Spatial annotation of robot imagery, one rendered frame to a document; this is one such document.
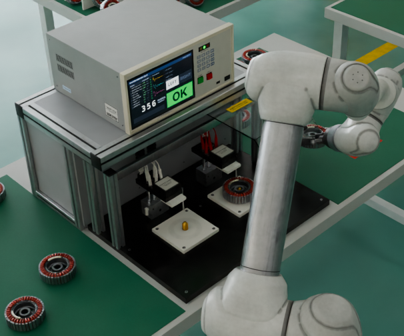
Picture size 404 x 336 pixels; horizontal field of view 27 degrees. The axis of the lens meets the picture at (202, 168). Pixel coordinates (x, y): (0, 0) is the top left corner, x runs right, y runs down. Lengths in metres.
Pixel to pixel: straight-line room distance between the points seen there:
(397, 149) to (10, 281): 1.42
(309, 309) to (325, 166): 1.02
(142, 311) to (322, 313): 0.63
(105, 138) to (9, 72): 2.81
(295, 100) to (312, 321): 0.52
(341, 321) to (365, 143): 0.70
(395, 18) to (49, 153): 1.92
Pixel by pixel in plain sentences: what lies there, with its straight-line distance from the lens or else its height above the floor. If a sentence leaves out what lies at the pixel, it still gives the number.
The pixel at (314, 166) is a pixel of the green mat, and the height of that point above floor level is 0.75.
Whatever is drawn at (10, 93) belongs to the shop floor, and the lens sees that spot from 5.02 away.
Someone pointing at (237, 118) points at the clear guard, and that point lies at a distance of 2.62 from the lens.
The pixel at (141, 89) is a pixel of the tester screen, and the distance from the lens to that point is 2.44.
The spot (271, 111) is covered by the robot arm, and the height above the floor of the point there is 1.40.
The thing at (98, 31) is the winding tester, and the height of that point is 1.32.
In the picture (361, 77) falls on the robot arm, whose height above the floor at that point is 1.49.
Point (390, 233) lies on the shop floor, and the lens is 3.87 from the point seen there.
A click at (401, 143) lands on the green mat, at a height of 0.75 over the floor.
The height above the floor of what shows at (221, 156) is 0.92.
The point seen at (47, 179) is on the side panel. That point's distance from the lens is 2.79.
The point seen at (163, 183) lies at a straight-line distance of 2.60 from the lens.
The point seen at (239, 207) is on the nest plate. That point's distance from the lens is 2.71.
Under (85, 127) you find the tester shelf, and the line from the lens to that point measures 2.54.
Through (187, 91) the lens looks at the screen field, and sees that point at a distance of 2.57.
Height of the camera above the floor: 2.49
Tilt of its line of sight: 36 degrees down
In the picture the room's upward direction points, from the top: 2 degrees counter-clockwise
